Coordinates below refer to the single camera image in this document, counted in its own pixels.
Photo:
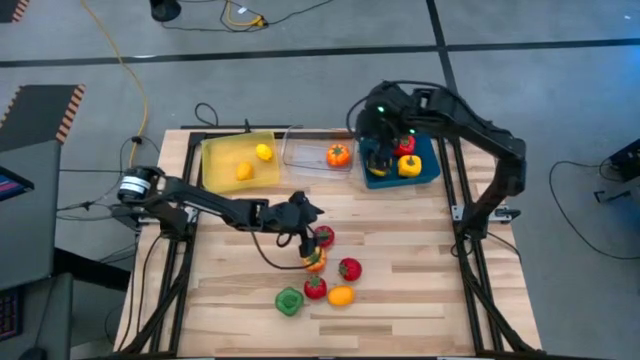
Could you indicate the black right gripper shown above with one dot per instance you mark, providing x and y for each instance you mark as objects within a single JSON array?
[{"x": 379, "y": 131}]

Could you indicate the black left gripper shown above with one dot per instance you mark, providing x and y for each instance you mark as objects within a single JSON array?
[{"x": 292, "y": 215}]

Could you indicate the red tomato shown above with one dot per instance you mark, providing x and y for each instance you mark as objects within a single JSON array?
[
  {"x": 326, "y": 236},
  {"x": 315, "y": 288}
]

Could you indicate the red bell pepper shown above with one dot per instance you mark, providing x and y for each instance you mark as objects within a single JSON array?
[{"x": 406, "y": 146}]

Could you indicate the red strawberry toy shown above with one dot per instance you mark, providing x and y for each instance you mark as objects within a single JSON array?
[{"x": 351, "y": 269}]

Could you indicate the green bell pepper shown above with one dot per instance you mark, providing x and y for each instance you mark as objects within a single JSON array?
[{"x": 289, "y": 301}]

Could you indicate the orange lemon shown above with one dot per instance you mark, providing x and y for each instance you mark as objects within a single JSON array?
[
  {"x": 244, "y": 171},
  {"x": 341, "y": 295}
]

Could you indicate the yellow lemon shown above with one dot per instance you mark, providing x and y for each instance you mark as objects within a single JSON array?
[{"x": 263, "y": 152}]

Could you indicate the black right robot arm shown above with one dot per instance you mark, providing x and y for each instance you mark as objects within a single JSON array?
[{"x": 480, "y": 130}]

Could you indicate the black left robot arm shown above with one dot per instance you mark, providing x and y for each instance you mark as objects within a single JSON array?
[{"x": 200, "y": 197}]

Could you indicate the blue plastic bin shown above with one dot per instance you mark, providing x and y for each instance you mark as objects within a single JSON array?
[{"x": 427, "y": 172}]

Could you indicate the clear plastic bin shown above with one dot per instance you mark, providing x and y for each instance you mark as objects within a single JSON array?
[{"x": 305, "y": 157}]

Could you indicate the yellow plastic bin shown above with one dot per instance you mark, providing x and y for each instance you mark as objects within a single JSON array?
[{"x": 225, "y": 165}]

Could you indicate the black box with blue light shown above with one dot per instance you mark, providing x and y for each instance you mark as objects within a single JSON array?
[{"x": 625, "y": 160}]

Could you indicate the black round stand base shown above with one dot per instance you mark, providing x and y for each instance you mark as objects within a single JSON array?
[{"x": 165, "y": 9}]

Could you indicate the grey desk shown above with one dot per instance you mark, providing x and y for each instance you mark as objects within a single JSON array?
[{"x": 30, "y": 235}]

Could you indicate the computer monitor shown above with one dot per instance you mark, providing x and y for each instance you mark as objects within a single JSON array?
[{"x": 12, "y": 186}]

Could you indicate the black mat with orange stripes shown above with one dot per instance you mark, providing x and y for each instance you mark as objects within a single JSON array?
[
  {"x": 35, "y": 115},
  {"x": 7, "y": 7}
]

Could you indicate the black keyboard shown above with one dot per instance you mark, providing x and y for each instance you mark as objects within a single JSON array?
[{"x": 9, "y": 315}]

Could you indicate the black aluminium frame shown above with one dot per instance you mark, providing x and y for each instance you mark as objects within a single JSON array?
[{"x": 465, "y": 260}]

